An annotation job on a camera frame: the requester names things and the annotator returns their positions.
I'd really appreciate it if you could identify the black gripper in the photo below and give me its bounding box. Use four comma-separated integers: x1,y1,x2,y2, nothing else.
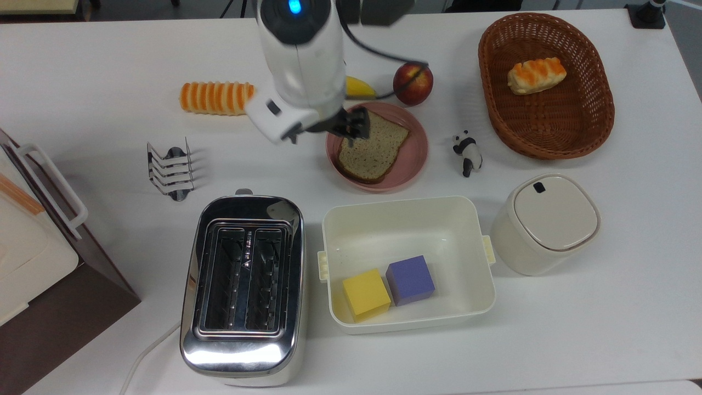
299,107,371,146

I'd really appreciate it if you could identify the brown bread slice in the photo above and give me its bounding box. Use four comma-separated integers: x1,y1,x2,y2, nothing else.
337,110,411,185

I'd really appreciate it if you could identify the pink plate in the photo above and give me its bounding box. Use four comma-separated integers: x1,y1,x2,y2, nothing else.
326,101,429,193

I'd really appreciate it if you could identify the long orange striped bread roll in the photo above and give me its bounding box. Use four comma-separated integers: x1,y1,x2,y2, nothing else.
179,81,256,116

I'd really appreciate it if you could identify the small orange striped bread roll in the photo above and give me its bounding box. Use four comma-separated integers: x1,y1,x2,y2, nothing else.
507,57,567,96

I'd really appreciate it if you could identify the cream plastic bread box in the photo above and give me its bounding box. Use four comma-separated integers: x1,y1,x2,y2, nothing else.
0,142,89,328

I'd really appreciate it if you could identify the yellow banana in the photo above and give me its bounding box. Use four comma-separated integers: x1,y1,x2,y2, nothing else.
346,76,378,101

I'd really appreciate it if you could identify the red apple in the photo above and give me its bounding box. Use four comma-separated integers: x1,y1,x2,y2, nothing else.
393,61,434,106

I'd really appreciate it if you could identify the panda figurine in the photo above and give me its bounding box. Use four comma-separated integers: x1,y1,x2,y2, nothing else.
452,130,483,178

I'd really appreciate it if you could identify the white plastic container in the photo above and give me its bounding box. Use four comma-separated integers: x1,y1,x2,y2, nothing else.
317,196,497,335

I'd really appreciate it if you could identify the purple foam cube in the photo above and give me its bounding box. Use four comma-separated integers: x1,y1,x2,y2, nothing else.
386,255,436,307

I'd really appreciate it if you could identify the yellow foam cube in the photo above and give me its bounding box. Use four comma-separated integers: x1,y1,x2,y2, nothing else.
343,268,392,323

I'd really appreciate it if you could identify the metal toast rack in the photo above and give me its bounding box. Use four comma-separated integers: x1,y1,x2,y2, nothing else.
146,137,196,201

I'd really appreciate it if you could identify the brown wicker basket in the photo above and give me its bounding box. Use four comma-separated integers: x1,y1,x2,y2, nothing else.
478,13,615,161

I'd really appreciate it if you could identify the cream chrome toaster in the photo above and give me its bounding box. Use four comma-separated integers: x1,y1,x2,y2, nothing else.
180,189,305,387

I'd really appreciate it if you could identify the white lidded canister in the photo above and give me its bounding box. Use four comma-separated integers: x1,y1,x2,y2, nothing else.
490,173,602,277

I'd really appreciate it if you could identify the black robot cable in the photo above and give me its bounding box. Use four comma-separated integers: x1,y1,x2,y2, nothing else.
339,14,429,101

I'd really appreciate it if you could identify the black camera stand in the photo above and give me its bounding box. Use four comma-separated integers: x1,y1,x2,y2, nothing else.
625,0,667,30

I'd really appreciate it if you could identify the white toaster power cord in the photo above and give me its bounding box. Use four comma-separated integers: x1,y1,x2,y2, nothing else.
119,322,182,395

